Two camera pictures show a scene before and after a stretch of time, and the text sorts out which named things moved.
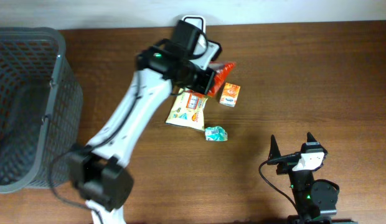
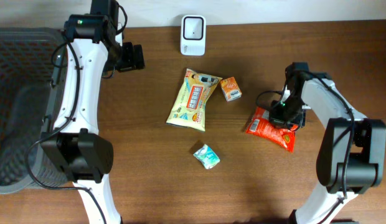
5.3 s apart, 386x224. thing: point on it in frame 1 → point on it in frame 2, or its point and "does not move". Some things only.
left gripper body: x=185 y=56 → x=122 y=57
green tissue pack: x=215 y=134 → x=206 y=155
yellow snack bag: x=187 y=111 does not move
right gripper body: x=284 y=168 → x=289 y=113
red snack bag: x=220 y=76 → x=260 y=125
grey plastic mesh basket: x=38 y=109 does not move
